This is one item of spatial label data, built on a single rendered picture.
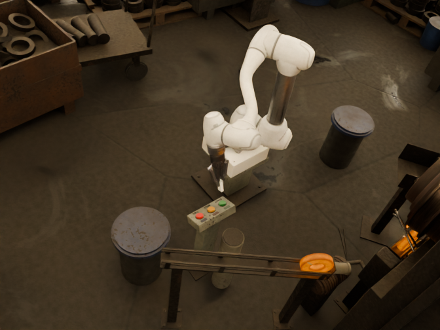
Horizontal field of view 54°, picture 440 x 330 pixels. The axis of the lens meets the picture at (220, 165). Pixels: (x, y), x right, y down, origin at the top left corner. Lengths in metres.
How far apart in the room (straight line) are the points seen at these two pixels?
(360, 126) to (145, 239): 1.77
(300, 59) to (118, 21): 2.22
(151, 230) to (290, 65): 1.14
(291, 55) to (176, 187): 1.36
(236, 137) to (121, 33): 2.18
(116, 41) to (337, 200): 2.19
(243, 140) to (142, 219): 0.82
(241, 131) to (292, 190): 1.39
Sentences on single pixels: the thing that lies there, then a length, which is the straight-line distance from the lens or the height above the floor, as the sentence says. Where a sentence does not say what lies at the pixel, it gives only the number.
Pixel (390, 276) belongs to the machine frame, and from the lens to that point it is 2.02.
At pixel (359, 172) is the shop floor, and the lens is 3.57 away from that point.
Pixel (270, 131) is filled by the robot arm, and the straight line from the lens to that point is 2.56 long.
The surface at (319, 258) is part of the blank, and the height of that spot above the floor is 0.78.
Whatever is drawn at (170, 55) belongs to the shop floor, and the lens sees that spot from 4.22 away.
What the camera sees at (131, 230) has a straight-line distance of 2.39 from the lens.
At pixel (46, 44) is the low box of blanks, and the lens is 3.59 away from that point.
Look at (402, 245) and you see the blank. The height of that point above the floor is 0.74.
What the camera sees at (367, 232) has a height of 0.01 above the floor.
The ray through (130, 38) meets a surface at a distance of 3.85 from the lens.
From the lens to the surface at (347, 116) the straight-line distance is 3.31.
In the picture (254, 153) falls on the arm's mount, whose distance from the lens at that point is 2.76.
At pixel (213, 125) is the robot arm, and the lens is 1.98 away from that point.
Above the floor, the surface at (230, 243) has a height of 0.52.
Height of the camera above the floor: 2.47
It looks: 49 degrees down
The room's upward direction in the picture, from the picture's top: 11 degrees clockwise
